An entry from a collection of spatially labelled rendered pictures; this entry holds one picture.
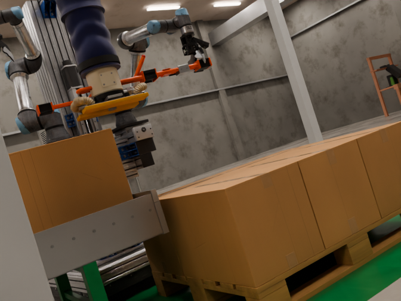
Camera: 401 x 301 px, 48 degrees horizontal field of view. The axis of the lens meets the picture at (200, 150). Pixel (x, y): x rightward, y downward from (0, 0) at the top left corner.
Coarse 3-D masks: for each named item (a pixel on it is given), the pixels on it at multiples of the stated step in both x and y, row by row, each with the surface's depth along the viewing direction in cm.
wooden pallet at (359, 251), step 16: (400, 208) 220; (352, 240) 200; (368, 240) 205; (384, 240) 219; (400, 240) 216; (320, 256) 189; (336, 256) 206; (352, 256) 198; (368, 256) 204; (160, 272) 246; (288, 272) 179; (336, 272) 196; (160, 288) 252; (176, 288) 251; (192, 288) 217; (208, 288) 203; (224, 288) 191; (240, 288) 180; (256, 288) 171; (272, 288) 174; (304, 288) 189; (320, 288) 186
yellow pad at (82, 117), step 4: (128, 104) 248; (132, 104) 249; (136, 104) 250; (120, 108) 246; (124, 108) 250; (128, 108) 255; (92, 112) 240; (96, 112) 241; (100, 112) 242; (104, 112) 243; (108, 112) 247; (112, 112) 252; (80, 116) 237; (84, 116) 238; (88, 116) 240; (92, 116) 245; (96, 116) 249; (80, 120) 244
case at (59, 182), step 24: (48, 144) 200; (72, 144) 205; (96, 144) 210; (24, 168) 193; (48, 168) 198; (72, 168) 203; (96, 168) 208; (120, 168) 214; (24, 192) 192; (48, 192) 196; (72, 192) 201; (96, 192) 206; (120, 192) 212; (48, 216) 195; (72, 216) 200
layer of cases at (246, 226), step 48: (336, 144) 217; (384, 144) 222; (192, 192) 201; (240, 192) 175; (288, 192) 187; (336, 192) 200; (384, 192) 216; (192, 240) 204; (240, 240) 171; (288, 240) 182; (336, 240) 196
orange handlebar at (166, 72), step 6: (192, 66) 259; (162, 72) 251; (168, 72) 253; (174, 72) 259; (126, 78) 243; (132, 78) 243; (138, 78) 245; (78, 90) 232; (84, 90) 232; (90, 90) 235; (90, 96) 253; (66, 102) 255; (54, 108) 252
